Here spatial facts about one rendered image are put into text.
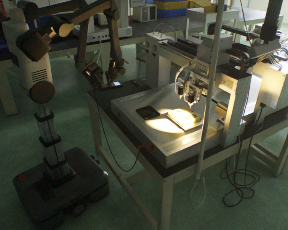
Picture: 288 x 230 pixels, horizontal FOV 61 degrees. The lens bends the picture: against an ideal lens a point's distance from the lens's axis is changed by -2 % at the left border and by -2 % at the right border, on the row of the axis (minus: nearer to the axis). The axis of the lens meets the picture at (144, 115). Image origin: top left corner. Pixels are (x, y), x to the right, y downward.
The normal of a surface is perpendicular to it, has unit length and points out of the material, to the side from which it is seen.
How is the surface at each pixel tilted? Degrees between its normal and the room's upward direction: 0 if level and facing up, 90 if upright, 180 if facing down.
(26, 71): 97
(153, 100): 0
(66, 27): 107
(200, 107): 0
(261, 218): 0
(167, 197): 90
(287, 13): 90
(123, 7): 90
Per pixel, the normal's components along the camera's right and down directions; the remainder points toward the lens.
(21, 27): 0.60, -0.02
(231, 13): 0.51, 0.46
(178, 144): 0.00, -0.84
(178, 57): -0.86, 0.28
